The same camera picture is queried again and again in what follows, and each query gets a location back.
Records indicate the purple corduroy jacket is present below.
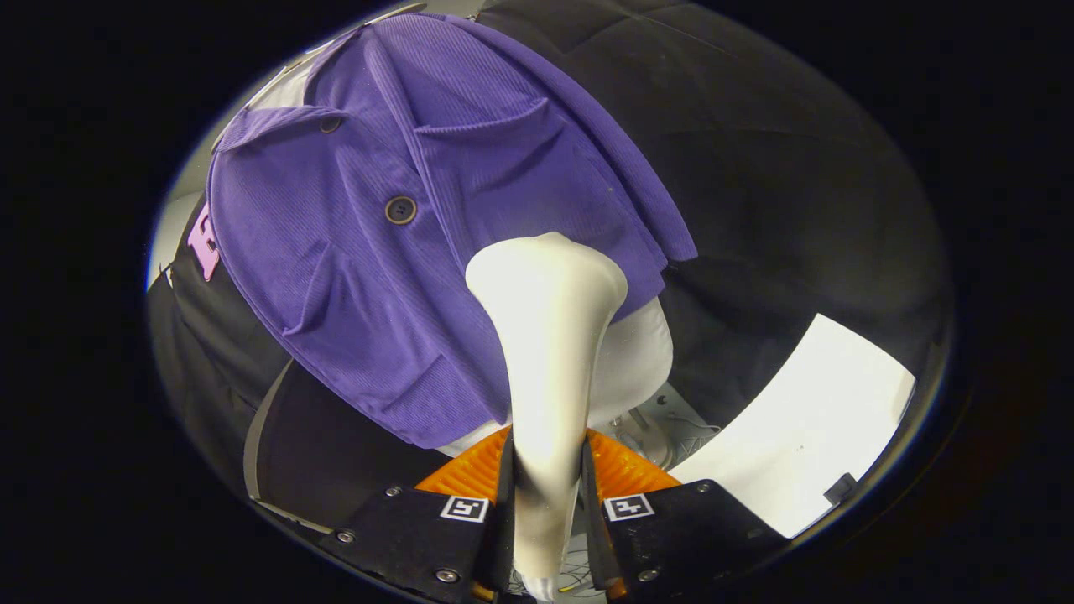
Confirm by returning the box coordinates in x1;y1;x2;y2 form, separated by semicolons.
207;13;699;450

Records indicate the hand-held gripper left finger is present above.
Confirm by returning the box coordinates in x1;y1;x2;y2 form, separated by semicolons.
319;426;514;604

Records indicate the white flat board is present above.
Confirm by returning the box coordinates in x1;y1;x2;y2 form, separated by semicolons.
670;314;917;539

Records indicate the metal stand base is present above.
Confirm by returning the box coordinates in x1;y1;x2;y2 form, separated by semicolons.
611;384;722;472

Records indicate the white garment steamer head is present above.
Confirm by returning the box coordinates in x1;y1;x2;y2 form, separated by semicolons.
466;232;628;580

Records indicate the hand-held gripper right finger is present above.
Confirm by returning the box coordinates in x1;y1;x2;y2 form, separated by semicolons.
581;428;790;604

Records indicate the grey drawer cabinet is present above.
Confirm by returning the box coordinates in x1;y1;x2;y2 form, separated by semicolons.
243;359;471;536

